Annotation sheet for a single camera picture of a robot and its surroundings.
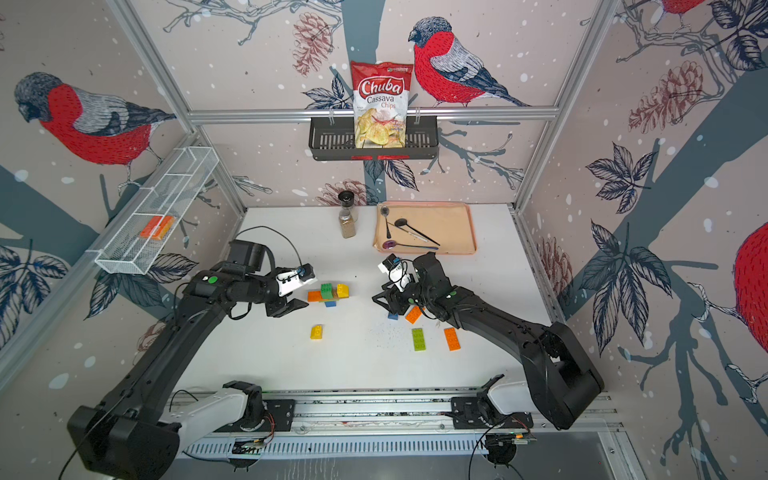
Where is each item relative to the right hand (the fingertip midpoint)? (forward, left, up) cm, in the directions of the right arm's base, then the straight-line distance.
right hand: (380, 291), depth 82 cm
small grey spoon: (+43, +1, -11) cm, 44 cm away
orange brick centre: (0, -10, -14) cm, 17 cm away
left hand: (-2, +20, +6) cm, 21 cm away
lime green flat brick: (-8, -12, -13) cm, 19 cm away
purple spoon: (+27, -2, -13) cm, 31 cm away
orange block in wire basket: (+4, +53, +21) cm, 57 cm away
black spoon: (+38, -6, -12) cm, 40 cm away
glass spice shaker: (+31, +15, -4) cm, 35 cm away
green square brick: (+2, +16, -5) cm, 17 cm away
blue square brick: (+1, +16, -12) cm, 20 cm away
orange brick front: (+2, +21, -8) cm, 23 cm away
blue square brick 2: (-2, -3, -12) cm, 13 cm away
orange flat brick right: (-8, -21, -13) cm, 26 cm away
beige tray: (+38, -25, -13) cm, 47 cm away
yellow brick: (-7, +19, -12) cm, 24 cm away
